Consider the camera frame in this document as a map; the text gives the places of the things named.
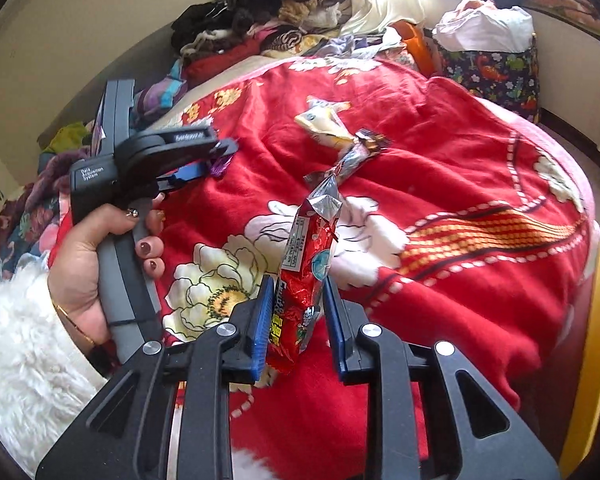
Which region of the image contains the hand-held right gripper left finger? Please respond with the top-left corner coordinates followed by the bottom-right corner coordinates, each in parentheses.
top-left (35, 275), bottom-right (276, 480)

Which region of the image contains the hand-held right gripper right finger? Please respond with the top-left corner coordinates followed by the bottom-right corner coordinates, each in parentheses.
top-left (321, 275), bottom-right (563, 480)

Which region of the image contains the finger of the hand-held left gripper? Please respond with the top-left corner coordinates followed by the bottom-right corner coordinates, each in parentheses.
top-left (155, 160), bottom-right (218, 195)
top-left (130, 127), bottom-right (241, 161)

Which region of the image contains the purple snack wrapper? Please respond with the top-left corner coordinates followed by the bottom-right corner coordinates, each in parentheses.
top-left (210, 152), bottom-right (231, 181)

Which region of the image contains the red snack packet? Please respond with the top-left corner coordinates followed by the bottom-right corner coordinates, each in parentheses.
top-left (267, 175), bottom-right (343, 376)

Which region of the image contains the person's left forearm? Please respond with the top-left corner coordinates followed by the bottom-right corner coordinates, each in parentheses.
top-left (0, 260), bottom-right (111, 476)

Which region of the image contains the person's left hand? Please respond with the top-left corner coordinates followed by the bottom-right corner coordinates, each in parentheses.
top-left (47, 194), bottom-right (167, 351)

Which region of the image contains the purple striped cloth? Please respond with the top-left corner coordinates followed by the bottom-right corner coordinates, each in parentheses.
top-left (132, 57), bottom-right (188, 121)

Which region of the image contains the green cloth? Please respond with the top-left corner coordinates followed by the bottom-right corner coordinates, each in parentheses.
top-left (42, 122), bottom-right (91, 156)

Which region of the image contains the dark floral cloth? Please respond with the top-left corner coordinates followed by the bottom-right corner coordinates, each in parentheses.
top-left (0, 147), bottom-right (76, 281)

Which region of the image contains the yellow white snack wrapper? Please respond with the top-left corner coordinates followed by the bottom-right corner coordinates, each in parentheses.
top-left (294, 96), bottom-right (356, 151)

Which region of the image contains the silver brown snack wrapper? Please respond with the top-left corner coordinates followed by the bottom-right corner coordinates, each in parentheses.
top-left (302, 129), bottom-right (391, 186)

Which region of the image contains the red floral blanket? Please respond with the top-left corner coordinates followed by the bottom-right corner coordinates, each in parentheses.
top-left (47, 55), bottom-right (600, 480)

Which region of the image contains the lavender cloth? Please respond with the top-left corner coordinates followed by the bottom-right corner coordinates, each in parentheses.
top-left (307, 27), bottom-right (406, 58)

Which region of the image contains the orange bag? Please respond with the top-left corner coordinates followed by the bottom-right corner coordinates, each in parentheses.
top-left (395, 20), bottom-right (438, 78)

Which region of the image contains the dinosaur print basket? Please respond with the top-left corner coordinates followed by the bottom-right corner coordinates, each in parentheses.
top-left (432, 35), bottom-right (541, 123)

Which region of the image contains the white plastic bag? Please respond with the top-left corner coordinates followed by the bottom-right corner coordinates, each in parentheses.
top-left (432, 0), bottom-right (536, 53)

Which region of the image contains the gold bracelet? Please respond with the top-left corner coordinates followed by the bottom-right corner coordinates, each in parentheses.
top-left (50, 300), bottom-right (98, 348)

